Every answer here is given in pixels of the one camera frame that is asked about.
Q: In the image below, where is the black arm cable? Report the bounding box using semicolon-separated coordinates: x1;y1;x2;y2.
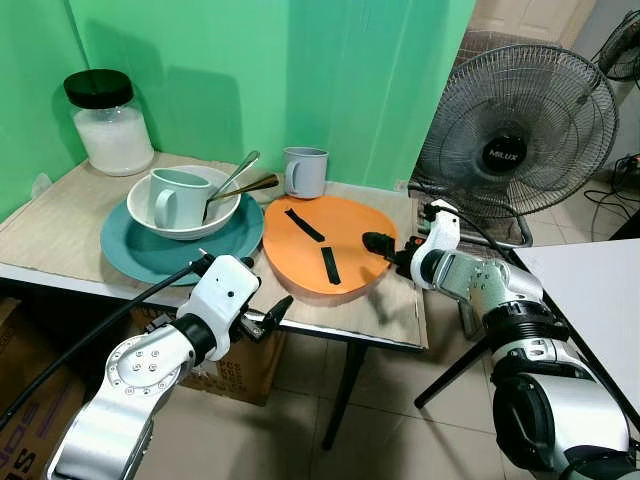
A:
430;203;523;269
0;255;213;433

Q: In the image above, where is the brown handled utensil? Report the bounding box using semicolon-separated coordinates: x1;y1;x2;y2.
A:
213;172;282;203

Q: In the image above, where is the large black Milux fan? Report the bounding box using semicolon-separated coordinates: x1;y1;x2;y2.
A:
408;43;619;249

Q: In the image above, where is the green backdrop cloth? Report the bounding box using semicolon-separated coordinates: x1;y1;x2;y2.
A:
0;0;477;223

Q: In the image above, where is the brown cloth covered chair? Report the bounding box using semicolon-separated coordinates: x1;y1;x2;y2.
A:
455;29;593;91

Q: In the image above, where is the pale green mug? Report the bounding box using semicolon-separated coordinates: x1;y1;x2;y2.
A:
149;168;214;232

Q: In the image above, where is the orange oval placemat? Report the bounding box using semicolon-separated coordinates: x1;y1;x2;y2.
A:
261;194;400;298

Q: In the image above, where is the black floor cable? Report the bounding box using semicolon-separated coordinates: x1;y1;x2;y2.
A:
583;153;640;239

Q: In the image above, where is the beige door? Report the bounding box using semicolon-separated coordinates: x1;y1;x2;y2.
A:
468;0;603;47

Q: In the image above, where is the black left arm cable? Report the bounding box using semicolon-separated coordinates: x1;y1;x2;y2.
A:
0;255;213;433

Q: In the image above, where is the cardboard box with red print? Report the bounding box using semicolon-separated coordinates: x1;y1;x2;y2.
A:
0;295;89;480

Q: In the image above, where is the long black tape strip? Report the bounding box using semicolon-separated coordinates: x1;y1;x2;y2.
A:
284;207;327;245

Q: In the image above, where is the glass jar with black lid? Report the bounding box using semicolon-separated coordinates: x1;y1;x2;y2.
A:
63;69;157;178

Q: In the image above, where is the short black tape strip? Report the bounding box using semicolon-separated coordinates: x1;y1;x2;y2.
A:
319;245;343;286

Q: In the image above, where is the white bowl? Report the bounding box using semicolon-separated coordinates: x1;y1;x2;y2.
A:
127;165;243;242

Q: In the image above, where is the plain brown cardboard box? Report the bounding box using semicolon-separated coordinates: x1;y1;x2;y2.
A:
130;305;288;407

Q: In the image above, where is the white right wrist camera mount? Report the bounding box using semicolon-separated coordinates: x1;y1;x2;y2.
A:
418;200;462;265

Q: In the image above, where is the white table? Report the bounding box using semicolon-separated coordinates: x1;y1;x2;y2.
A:
414;237;640;410

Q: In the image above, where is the small black fan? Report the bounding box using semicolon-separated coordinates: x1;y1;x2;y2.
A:
598;9;640;84

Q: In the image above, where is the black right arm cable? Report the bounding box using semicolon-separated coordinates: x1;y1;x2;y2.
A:
430;203;523;269

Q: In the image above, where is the grey mug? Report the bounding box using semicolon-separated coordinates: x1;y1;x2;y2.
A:
282;147;330;201

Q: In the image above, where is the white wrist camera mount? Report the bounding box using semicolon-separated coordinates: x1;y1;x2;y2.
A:
188;255;262;348
418;200;462;265

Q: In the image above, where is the silver metal spoon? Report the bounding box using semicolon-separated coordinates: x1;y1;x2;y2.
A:
205;150;261;223

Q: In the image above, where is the teal round plate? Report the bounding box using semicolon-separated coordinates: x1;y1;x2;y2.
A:
100;185;267;285

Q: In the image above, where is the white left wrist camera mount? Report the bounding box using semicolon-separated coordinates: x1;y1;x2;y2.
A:
188;255;262;348

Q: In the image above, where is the wood pattern top table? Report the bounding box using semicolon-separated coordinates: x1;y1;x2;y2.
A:
0;152;430;452

